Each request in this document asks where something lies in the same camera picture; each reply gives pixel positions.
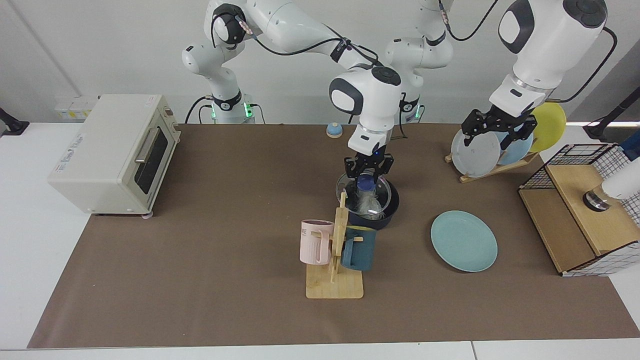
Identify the glass lid with blue knob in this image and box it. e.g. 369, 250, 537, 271
336, 171, 392, 221

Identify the white vermicelli bundle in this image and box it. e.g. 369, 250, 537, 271
356, 190, 383, 219

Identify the light blue round plate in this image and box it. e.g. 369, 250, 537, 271
495, 127, 535, 167

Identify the grey round plate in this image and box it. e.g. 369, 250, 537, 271
450, 129, 502, 178

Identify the wooden plate rack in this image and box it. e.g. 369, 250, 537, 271
445, 152, 541, 184

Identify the yellow round plate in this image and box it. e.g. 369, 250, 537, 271
527, 102, 567, 153

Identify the green round plate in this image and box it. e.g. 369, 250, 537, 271
430, 210, 499, 273

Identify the dark teal mug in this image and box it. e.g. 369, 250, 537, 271
341, 226, 377, 272

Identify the pink mug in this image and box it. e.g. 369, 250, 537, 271
300, 219, 335, 266

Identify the wooden cup stand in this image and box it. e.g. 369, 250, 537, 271
306, 192, 365, 300

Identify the white cylindrical device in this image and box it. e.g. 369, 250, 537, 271
582, 170, 640, 213

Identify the dark blue block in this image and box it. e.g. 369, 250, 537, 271
619, 140, 640, 162

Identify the brown table cloth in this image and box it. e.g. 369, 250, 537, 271
27, 123, 640, 349

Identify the pale toaster oven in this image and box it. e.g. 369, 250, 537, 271
47, 94, 182, 220

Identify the black pot with blue handle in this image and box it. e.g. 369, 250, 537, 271
345, 175, 401, 231

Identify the wire basket with wooden floor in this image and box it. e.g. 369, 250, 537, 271
518, 143, 640, 277

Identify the black base cable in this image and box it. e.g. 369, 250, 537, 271
185, 96, 215, 124

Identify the white wall socket box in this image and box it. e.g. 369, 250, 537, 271
54, 96, 100, 121

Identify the black clamp mount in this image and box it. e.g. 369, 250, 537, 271
0, 107, 30, 137

